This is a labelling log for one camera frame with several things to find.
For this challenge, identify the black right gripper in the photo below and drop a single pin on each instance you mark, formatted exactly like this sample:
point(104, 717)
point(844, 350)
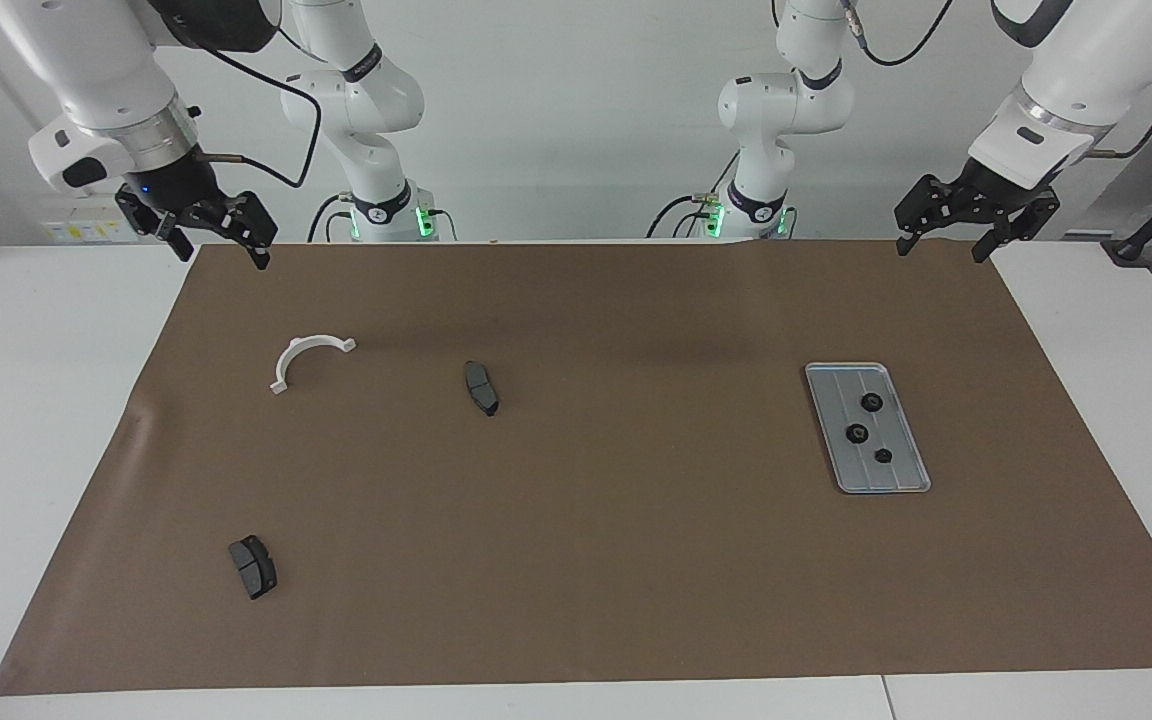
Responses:
point(176, 192)

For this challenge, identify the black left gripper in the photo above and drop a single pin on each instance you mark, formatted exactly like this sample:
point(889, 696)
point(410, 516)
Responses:
point(1001, 200)

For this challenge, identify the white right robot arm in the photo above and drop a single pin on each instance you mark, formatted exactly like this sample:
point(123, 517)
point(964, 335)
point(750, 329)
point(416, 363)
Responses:
point(86, 60)

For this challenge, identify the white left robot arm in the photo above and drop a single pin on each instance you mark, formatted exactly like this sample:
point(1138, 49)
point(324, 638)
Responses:
point(1086, 60)

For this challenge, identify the silver metal tray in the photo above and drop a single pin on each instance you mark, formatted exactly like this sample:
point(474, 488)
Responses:
point(901, 430)

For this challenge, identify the dark grey brake pad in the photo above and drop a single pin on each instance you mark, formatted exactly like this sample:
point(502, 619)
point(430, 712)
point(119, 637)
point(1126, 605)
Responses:
point(481, 388)
point(254, 568)

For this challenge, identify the brown paper table mat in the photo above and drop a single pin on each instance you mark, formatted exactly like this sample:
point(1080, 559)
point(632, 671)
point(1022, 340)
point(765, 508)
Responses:
point(636, 550)

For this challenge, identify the white wall socket box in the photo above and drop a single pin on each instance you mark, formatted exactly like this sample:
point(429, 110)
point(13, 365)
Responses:
point(76, 232)

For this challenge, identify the white curved plastic bracket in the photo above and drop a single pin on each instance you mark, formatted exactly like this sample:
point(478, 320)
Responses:
point(288, 356)

